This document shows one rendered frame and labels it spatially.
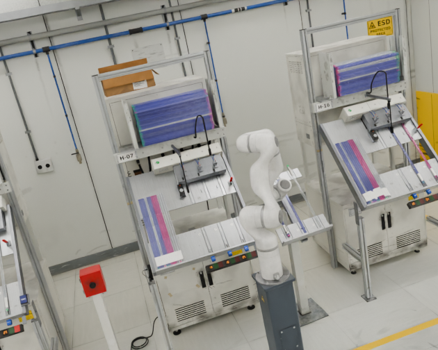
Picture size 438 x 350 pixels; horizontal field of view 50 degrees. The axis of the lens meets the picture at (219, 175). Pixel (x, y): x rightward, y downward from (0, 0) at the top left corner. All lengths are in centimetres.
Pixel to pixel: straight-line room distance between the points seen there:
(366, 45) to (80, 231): 314
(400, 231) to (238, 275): 133
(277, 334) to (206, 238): 74
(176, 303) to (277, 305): 99
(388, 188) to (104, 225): 279
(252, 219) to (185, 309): 122
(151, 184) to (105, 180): 158
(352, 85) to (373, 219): 102
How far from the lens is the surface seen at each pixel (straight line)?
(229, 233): 305
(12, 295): 310
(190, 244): 302
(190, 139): 323
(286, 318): 275
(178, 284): 338
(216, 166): 320
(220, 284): 346
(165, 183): 322
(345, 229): 368
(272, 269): 259
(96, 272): 306
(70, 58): 458
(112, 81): 342
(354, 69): 358
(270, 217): 243
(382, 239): 390
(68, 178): 475
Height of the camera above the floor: 209
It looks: 18 degrees down
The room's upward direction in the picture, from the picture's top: 12 degrees counter-clockwise
